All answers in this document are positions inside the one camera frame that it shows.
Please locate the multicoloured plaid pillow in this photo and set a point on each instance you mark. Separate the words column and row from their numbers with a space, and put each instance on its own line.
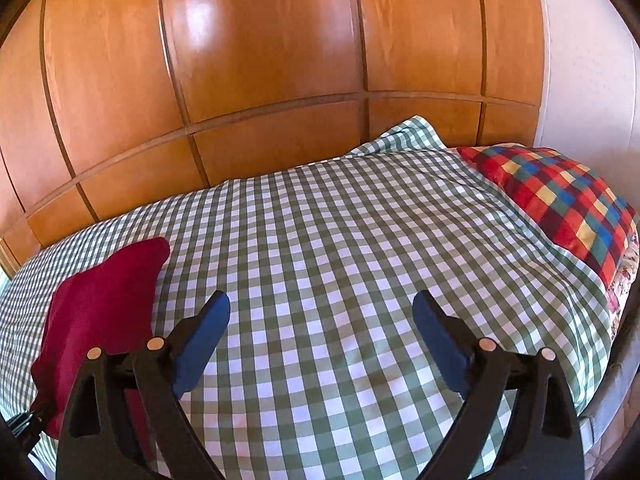
column 560, row 200

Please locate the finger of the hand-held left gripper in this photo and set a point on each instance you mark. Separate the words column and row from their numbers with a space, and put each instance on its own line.
column 27, row 422

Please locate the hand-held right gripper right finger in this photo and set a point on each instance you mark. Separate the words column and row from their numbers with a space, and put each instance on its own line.
column 445, row 345

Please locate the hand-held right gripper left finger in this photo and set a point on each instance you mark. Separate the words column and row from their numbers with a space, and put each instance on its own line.
column 205, row 345

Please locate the floral patterned cloth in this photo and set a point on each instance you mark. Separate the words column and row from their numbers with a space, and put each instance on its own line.
column 625, row 280

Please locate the green white checked bedsheet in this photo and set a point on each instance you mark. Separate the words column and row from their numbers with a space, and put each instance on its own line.
column 325, row 240

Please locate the wooden headboard panels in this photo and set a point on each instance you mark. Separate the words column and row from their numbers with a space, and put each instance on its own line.
column 250, row 60

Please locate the grey bed base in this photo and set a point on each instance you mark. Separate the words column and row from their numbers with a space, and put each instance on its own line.
column 615, row 385

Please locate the dark red small garment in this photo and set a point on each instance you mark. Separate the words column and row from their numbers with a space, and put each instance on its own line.
column 95, row 300

